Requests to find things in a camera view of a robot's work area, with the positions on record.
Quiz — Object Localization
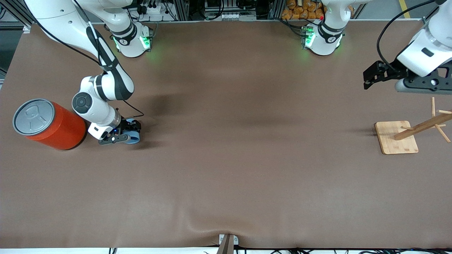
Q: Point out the light blue plastic cup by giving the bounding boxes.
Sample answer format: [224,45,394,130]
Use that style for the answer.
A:
[123,119,141,145]

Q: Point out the orange can with silver lid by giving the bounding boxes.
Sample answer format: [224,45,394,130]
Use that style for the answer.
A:
[12,98,87,151]

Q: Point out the wooden mug rack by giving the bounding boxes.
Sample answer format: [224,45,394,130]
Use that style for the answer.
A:
[374,97,452,155]

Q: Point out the brown table cover mat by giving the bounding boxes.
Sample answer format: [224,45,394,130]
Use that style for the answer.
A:
[0,20,452,249]

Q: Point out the orange snack bag pile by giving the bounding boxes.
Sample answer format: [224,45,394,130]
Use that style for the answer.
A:
[281,0,326,20]

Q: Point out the white power strip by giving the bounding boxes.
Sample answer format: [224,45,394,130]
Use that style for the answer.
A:
[136,0,167,15]

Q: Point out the white terminal block row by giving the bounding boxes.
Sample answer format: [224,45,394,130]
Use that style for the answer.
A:
[220,12,257,20]

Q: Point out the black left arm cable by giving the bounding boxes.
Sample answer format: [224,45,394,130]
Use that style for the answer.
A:
[376,0,438,71]

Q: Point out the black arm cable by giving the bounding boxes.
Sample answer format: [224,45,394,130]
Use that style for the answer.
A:
[376,0,438,71]
[35,0,144,120]

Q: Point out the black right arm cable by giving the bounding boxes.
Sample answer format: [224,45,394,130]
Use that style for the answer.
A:
[35,0,144,120]

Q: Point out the aluminium frame post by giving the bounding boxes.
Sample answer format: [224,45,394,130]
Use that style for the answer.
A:
[171,0,190,22]
[270,0,286,20]

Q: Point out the metal table edge bracket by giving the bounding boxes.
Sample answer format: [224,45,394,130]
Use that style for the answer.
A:
[216,234,239,254]

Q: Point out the aluminium frame rail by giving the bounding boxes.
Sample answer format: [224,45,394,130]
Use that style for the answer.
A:
[0,0,36,29]

